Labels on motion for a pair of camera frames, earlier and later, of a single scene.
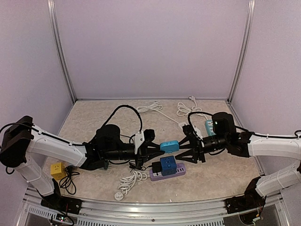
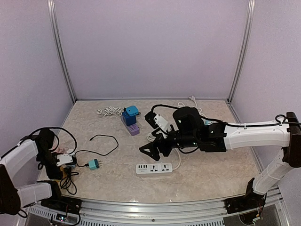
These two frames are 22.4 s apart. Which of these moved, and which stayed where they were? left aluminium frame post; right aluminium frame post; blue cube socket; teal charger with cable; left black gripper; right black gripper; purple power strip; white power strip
Moved: left black gripper; white power strip; purple power strip; right black gripper; teal charger with cable; blue cube socket
Stayed: right aluminium frame post; left aluminium frame post
